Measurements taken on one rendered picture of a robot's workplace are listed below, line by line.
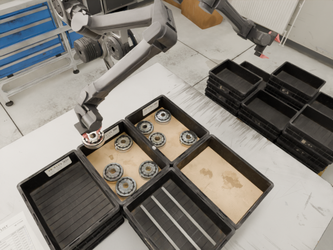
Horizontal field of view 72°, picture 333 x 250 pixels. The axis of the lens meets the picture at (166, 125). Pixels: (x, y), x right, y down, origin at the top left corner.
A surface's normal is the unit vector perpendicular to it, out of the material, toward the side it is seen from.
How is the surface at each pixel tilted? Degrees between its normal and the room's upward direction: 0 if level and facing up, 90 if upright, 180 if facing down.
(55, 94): 0
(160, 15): 46
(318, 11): 90
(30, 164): 0
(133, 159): 0
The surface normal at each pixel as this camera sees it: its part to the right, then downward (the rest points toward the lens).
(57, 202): 0.03, -0.62
